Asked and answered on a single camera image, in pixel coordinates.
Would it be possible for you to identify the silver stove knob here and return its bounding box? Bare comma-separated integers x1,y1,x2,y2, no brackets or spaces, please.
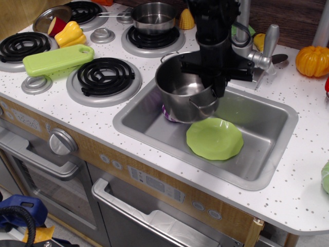
90,28,116,44
21,75,52,95

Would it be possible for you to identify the silver rear stove knob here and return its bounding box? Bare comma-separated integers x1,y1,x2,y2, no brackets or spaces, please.
90,28,116,44

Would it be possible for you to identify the silver toy faucet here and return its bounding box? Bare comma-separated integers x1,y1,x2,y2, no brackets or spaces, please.
231,1,280,90

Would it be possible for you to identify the green plastic cutting board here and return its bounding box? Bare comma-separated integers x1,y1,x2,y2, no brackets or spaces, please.
23,44,95,77

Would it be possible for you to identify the yellow toy corn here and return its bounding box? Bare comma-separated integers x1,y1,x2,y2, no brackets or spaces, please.
178,9,195,30

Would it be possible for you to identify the small steel saucepan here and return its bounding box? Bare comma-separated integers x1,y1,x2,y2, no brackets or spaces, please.
97,2,177,35

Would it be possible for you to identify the red toy apple half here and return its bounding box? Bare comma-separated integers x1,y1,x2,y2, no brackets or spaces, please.
47,17,67,37

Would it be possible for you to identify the green toy cabbage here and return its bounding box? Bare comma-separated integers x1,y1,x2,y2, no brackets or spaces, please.
321,162,329,193

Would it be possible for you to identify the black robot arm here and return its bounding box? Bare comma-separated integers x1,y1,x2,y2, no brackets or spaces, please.
179,1,255,98

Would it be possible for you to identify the blue clamp tool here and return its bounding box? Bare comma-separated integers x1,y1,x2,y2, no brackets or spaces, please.
1,195,48,227

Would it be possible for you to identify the red toy at edge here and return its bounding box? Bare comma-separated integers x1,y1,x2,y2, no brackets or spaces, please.
324,77,329,99

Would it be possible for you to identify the green toy bitter gourd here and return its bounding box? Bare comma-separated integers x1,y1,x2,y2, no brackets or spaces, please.
231,25,256,36

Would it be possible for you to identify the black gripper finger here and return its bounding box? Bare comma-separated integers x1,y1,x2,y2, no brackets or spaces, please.
212,76,227,98

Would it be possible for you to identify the green plastic plate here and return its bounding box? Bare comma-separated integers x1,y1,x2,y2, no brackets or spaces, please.
186,118,244,161

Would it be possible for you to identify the large steel pot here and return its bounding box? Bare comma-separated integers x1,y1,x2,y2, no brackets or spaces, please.
155,51,220,123

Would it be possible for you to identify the dishwasher door with handle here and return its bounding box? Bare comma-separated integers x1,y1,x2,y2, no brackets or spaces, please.
92,178,244,246

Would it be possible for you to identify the purple white striped ball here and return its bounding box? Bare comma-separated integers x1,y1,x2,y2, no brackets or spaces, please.
161,104,178,122

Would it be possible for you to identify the black left front burner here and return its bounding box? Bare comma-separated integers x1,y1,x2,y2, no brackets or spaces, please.
1,32,59,73

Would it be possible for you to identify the black rear right burner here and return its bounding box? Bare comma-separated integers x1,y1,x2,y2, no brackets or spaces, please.
121,26,186,58

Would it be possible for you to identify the yellow toy bell pepper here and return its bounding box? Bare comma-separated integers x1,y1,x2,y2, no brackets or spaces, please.
54,21,86,48

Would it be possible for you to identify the oven door with handle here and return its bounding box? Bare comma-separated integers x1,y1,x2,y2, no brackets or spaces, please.
1,121,109,246

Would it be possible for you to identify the silver oven dial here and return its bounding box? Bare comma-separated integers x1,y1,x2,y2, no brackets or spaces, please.
48,128,78,156

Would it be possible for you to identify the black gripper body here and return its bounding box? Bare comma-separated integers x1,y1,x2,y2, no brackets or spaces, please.
178,39,254,81

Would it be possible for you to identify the silver sink basin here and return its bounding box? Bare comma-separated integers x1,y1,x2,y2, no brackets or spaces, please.
113,81,298,190

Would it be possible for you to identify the steel pot lid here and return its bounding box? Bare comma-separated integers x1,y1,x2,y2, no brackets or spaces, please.
32,5,72,33

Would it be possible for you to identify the black rear left burner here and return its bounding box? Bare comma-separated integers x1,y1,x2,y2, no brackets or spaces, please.
65,1,108,31

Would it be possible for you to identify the orange toy pumpkin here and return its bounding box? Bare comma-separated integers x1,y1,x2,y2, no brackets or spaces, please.
295,46,328,77

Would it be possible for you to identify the black cable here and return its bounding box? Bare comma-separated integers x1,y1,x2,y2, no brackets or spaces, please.
0,205,36,247

